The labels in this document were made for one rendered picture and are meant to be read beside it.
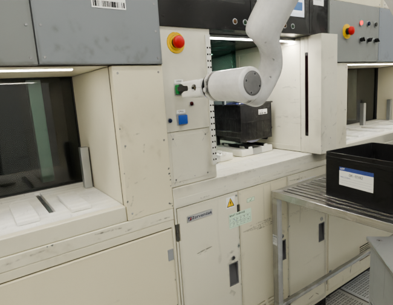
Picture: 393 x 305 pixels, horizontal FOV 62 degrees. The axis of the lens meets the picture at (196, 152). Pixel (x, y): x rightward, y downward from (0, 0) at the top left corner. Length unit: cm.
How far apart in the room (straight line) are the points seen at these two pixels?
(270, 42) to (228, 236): 78
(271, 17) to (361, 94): 211
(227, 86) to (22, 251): 70
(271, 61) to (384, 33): 130
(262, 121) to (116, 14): 91
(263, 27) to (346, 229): 141
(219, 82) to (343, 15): 104
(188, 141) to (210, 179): 17
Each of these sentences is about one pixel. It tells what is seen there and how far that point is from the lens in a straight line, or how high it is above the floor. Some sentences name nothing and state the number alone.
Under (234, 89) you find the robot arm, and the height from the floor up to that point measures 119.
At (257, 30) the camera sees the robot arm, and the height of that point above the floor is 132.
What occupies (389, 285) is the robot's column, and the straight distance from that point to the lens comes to 97.
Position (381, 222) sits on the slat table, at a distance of 118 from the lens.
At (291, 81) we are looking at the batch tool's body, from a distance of 168.
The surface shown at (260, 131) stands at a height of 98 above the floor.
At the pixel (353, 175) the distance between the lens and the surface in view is 130.
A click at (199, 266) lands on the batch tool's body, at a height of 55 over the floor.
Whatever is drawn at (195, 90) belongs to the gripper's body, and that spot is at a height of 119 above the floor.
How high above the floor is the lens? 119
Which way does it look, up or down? 10 degrees down
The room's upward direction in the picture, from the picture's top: 4 degrees counter-clockwise
